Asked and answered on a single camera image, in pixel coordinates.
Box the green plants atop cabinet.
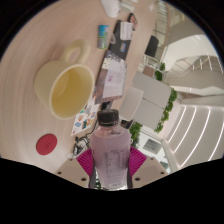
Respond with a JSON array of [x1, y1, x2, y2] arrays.
[[153, 88, 178, 134]]

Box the small red and black case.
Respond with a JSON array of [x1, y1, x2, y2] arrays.
[[127, 12, 139, 31]]

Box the pale yellow mug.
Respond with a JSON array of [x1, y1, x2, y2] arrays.
[[33, 39, 96, 121]]

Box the lilac bottle with black cap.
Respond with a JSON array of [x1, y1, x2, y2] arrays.
[[89, 108, 132, 190]]

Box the small teal tube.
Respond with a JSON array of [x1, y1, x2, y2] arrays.
[[97, 24, 110, 50]]

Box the small planter with green plants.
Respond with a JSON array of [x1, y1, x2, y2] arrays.
[[154, 61, 167, 82]]

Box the colourful sticker sheet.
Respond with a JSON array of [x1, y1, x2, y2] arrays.
[[70, 101, 100, 137]]

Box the white cabinet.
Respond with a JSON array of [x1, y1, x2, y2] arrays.
[[131, 71, 172, 131]]

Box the tangled black cables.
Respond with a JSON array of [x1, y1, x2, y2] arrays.
[[71, 133, 91, 158]]

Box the flat round red coaster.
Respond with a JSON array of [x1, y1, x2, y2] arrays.
[[35, 133, 58, 156]]

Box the white computer mouse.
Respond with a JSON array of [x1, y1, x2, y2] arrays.
[[100, 0, 121, 19]]

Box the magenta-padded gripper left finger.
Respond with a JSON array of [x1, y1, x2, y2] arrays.
[[54, 147, 96, 189]]

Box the black folder with white label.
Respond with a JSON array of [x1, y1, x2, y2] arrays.
[[107, 19, 134, 62]]

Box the white chair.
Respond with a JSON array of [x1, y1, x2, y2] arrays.
[[118, 85, 144, 122]]

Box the small white charger block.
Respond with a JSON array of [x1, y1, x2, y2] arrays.
[[119, 0, 135, 13]]

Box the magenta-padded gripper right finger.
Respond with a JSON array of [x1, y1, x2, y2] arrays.
[[127, 146, 169, 190]]

